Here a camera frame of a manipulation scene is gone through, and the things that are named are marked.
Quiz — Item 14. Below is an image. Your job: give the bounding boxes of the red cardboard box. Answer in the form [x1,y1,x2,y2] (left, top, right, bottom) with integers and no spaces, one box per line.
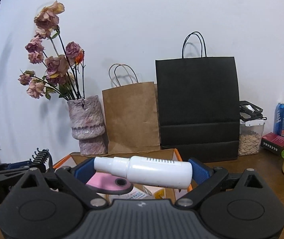
[54,149,192,202]

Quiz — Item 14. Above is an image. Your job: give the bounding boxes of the pink handled black brush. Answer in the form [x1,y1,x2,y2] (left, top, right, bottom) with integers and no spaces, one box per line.
[31,147,134,196]

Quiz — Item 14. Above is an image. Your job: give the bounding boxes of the purple ceramic vase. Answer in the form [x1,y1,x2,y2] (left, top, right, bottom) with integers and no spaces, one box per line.
[67,96,106,155]

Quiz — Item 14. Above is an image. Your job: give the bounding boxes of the dried pink roses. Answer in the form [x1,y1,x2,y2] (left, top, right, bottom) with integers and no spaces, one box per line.
[18,1,86,101]

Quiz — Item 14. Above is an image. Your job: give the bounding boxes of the clear box of white beads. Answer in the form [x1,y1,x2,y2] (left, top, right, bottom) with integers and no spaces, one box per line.
[108,187,154,202]

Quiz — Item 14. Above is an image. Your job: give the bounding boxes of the clear seed container black lid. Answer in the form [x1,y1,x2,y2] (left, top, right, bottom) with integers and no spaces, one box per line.
[238,100,267,156]

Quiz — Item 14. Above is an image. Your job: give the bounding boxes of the blue drink can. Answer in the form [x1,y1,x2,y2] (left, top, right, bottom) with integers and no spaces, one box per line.
[273,103,284,138]

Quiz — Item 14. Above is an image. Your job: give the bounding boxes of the white cube power adapter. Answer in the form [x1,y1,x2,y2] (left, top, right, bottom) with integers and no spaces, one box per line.
[143,185,166,199]

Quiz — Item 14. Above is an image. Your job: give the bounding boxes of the dark red book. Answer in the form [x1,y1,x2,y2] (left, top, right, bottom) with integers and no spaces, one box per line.
[260,132,284,155]

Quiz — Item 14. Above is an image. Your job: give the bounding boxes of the white spray bottle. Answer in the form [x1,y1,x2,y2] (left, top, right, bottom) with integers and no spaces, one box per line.
[94,156,192,189]

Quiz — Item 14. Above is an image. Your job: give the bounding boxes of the brown paper bag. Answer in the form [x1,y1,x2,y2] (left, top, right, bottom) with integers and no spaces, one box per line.
[102,77,160,154]

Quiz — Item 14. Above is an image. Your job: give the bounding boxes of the black paper bag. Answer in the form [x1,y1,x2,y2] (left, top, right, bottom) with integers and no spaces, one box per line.
[155,31,240,162]

